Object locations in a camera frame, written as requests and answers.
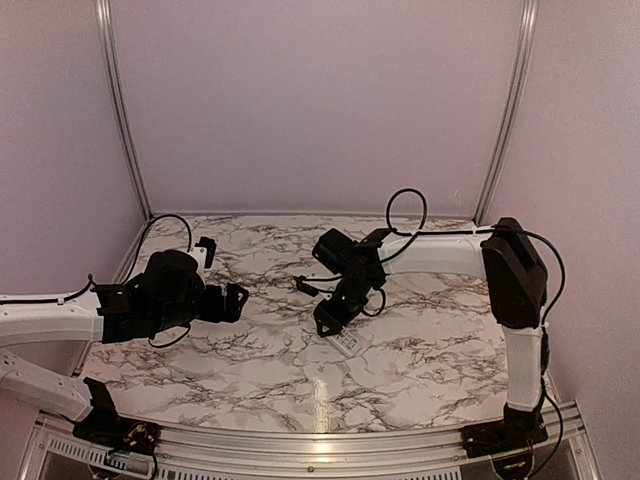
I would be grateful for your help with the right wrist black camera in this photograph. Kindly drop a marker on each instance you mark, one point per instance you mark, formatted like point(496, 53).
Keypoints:
point(314, 286)

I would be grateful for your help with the left aluminium frame post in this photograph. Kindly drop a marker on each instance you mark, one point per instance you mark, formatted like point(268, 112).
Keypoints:
point(108, 42)

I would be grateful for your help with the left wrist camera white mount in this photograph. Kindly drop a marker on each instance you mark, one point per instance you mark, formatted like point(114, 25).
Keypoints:
point(203, 252)

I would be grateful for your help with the white remote control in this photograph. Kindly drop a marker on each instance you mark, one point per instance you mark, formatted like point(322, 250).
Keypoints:
point(347, 343)

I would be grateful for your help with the front aluminium rail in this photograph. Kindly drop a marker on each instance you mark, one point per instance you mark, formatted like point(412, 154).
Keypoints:
point(184, 452)

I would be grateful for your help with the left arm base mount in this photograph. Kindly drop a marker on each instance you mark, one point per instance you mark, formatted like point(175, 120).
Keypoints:
point(105, 426)

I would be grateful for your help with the right aluminium frame post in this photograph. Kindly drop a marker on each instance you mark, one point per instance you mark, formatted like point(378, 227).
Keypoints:
point(517, 83)

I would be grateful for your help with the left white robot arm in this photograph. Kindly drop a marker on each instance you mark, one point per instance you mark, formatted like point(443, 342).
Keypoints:
point(98, 313)

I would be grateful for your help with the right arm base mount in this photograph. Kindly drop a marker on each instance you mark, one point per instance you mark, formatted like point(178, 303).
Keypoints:
point(516, 430)

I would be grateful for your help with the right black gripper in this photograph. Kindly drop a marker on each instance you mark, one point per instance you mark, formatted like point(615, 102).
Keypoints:
point(334, 318)

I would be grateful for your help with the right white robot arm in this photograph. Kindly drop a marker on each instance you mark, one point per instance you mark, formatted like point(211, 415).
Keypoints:
point(501, 255)

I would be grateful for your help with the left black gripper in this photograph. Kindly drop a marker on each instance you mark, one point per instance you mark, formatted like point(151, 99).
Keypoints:
point(232, 310)

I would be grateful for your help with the aluminium frame post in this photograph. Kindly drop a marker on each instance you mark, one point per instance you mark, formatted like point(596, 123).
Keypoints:
point(108, 42)
point(517, 83)

